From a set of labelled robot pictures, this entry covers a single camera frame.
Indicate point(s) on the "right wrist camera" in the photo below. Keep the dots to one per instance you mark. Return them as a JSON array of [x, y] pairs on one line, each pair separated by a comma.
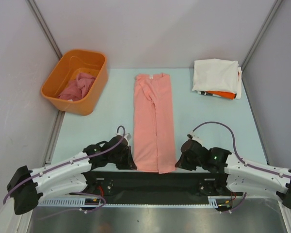
[[193, 146]]

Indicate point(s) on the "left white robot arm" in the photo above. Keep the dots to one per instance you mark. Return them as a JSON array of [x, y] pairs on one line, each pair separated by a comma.
[[28, 188]]

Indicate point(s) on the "orange plastic basket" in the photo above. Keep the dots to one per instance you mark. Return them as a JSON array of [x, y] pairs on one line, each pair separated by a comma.
[[70, 65]]

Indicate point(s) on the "aluminium frame rail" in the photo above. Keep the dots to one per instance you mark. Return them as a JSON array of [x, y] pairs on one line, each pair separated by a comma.
[[234, 184]]

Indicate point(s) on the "white slotted cable duct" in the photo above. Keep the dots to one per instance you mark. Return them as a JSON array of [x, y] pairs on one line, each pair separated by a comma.
[[93, 202]]

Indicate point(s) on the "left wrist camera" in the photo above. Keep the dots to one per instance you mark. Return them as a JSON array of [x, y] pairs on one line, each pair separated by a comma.
[[120, 141]]

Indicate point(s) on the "dark pink t-shirt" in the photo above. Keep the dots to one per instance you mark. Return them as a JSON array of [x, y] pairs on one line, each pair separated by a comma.
[[78, 88]]

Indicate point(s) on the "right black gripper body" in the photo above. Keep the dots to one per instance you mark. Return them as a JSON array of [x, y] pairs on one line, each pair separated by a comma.
[[190, 164]]

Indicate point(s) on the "light pink t-shirt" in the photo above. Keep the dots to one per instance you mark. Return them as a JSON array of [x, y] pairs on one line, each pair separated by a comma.
[[153, 131]]

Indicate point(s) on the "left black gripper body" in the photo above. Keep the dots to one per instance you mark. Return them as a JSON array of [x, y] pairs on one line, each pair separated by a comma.
[[121, 159]]

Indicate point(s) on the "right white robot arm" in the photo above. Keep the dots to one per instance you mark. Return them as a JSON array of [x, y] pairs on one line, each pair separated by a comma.
[[242, 175]]

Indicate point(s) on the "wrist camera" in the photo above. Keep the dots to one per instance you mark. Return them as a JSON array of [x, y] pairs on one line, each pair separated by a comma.
[[120, 141], [193, 146]]

